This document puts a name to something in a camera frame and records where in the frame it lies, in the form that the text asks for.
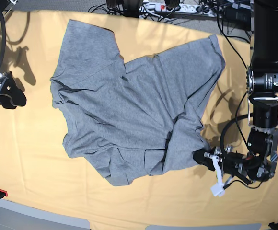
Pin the black power adapter box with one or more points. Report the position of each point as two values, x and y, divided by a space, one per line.
239 16

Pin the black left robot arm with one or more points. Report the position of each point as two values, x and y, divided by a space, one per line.
259 164

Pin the white power strip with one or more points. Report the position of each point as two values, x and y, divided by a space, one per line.
161 10

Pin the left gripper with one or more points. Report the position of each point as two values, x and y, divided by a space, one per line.
229 165

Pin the yellow table cloth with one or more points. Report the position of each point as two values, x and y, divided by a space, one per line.
36 171

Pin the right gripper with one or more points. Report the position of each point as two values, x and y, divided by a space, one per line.
11 96

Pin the grey t-shirt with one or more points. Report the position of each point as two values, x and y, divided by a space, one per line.
129 120

